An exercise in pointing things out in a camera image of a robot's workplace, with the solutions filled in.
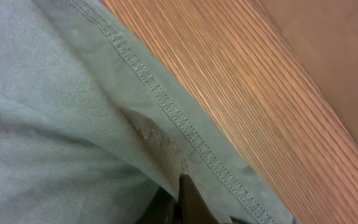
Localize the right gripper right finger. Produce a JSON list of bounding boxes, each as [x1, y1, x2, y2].
[[178, 174, 219, 224]]

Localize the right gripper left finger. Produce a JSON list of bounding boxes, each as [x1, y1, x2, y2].
[[136, 187, 175, 224]]

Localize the grey shorts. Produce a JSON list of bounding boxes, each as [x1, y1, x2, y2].
[[0, 1, 297, 223]]

